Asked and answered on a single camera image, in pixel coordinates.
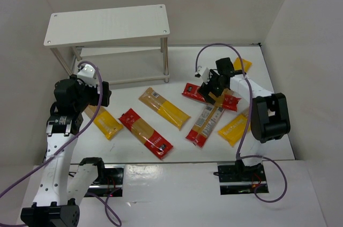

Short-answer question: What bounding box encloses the yellow spaghetti bag centre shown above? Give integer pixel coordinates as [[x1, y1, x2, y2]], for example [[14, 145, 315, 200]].
[[139, 87, 190, 130]]

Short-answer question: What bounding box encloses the yellow spaghetti bag upper right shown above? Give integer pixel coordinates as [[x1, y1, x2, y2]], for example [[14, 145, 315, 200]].
[[233, 58, 252, 73]]

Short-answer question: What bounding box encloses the red spaghetti bag lower centre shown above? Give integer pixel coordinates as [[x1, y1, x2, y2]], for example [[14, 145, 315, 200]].
[[119, 109, 174, 160]]

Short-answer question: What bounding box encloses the yellow spaghetti bag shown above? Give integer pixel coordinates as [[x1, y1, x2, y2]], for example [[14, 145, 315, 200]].
[[218, 108, 249, 147], [233, 58, 252, 73], [139, 87, 190, 130], [93, 107, 123, 140]]

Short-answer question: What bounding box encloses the yellow spaghetti bag left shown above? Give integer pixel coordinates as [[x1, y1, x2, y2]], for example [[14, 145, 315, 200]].
[[93, 107, 123, 140]]

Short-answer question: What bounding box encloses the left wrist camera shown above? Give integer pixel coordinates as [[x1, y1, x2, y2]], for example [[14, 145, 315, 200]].
[[76, 64, 97, 87]]

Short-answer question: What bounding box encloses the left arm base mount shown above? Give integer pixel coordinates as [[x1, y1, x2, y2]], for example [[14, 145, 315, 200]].
[[85, 164, 124, 198]]

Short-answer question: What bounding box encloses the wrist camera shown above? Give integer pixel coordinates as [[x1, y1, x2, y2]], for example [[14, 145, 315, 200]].
[[195, 66, 211, 83], [76, 64, 97, 87]]

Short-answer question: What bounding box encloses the red spaghetti bag top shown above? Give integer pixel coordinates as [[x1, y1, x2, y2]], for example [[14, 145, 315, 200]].
[[182, 83, 240, 112]]

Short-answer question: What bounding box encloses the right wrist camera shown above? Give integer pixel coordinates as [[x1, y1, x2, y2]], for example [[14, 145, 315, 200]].
[[195, 66, 211, 83]]

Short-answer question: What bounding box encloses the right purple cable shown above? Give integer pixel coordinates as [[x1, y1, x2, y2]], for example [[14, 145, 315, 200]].
[[195, 43, 288, 202]]

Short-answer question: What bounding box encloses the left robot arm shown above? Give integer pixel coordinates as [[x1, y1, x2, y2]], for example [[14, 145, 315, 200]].
[[20, 74, 111, 226]]

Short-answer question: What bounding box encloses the red spaghetti bag label side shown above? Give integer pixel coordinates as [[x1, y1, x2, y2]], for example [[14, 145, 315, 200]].
[[185, 104, 225, 148]]

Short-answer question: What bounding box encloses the red spaghetti bag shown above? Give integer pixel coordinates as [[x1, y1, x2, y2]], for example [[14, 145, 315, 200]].
[[182, 83, 240, 112], [119, 109, 174, 160]]

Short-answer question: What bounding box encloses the white two-tier shelf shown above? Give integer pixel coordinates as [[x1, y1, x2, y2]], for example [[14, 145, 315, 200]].
[[43, 4, 170, 85]]

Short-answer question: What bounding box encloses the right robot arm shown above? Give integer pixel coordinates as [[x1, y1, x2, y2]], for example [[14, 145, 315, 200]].
[[195, 57, 290, 171]]

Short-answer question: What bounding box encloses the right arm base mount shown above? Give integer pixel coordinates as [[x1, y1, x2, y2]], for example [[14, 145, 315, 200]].
[[213, 164, 269, 195]]

